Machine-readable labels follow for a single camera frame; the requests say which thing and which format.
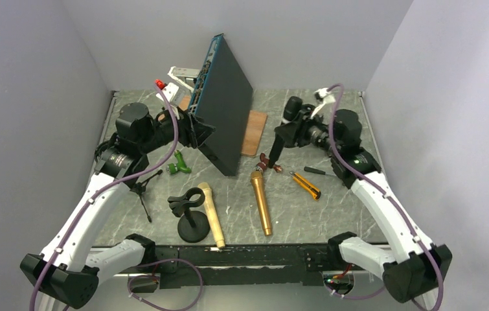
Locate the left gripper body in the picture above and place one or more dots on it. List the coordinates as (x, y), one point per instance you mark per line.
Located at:
(185, 135)

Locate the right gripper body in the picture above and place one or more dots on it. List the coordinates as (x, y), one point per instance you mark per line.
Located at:
(313, 131)

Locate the light gold microphone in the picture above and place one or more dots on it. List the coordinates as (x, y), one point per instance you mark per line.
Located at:
(212, 215)

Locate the dark gold microphone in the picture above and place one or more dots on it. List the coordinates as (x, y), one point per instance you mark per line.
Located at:
(257, 182)

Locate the black tripod shock-mount stand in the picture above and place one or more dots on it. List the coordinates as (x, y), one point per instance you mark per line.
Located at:
(143, 193)

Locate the black round-base mic stand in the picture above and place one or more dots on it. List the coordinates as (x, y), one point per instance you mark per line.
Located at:
(193, 226)

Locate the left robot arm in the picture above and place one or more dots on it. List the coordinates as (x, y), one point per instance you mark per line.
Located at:
(65, 269)

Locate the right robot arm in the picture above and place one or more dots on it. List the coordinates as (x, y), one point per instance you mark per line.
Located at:
(414, 268)

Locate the green plastic tap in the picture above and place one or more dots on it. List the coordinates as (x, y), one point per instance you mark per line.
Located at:
(179, 166)

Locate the wooden board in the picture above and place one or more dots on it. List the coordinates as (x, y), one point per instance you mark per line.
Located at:
(253, 133)

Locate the red brown tap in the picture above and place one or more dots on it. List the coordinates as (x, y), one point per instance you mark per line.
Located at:
(263, 165)

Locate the yellow utility knife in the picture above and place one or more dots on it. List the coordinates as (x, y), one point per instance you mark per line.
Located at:
(306, 185)

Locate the black handled hammer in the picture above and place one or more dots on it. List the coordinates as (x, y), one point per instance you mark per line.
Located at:
(318, 171)

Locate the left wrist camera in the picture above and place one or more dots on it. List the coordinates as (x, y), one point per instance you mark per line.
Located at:
(178, 94)

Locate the blue network switch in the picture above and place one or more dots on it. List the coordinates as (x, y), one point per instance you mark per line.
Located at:
(222, 99)

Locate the white bracket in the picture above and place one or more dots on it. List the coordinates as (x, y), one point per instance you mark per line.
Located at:
(185, 77)

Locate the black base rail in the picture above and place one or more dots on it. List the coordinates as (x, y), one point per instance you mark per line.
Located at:
(247, 264)

